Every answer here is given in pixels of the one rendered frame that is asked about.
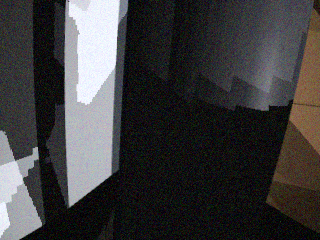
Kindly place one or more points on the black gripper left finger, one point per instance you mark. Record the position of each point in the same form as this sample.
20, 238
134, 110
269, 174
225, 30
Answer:
93, 217

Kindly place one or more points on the grey flat mat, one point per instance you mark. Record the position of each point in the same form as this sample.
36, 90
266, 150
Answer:
119, 82

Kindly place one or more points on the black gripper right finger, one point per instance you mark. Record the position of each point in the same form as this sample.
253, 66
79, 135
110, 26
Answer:
274, 225

